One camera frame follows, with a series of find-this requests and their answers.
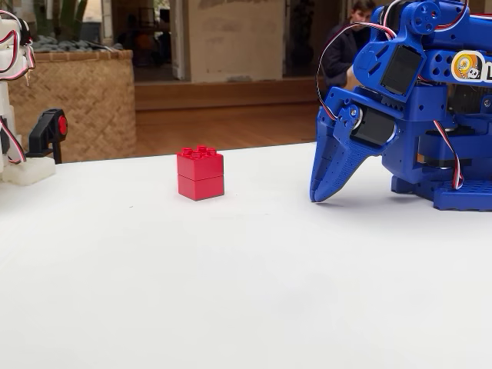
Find small red cube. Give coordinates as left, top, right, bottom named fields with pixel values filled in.
left=176, top=145, right=225, bottom=202

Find person in dark clothes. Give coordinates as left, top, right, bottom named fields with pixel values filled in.
left=321, top=0, right=380, bottom=92

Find round cartoon sticker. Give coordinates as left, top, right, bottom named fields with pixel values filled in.
left=450, top=49, right=492, bottom=84

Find woven wicker planter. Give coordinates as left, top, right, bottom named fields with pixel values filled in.
left=7, top=48, right=138, bottom=165

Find grey pebbles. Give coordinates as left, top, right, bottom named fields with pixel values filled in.
left=30, top=35, right=125, bottom=54

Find black clamp with red button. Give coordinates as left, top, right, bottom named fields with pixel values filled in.
left=25, top=108, right=69, bottom=165

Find green plant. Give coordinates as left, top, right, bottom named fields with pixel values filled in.
left=32, top=0, right=90, bottom=42

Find red white black servo wire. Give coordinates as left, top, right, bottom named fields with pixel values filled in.
left=433, top=119, right=465, bottom=191
left=317, top=22, right=397, bottom=122

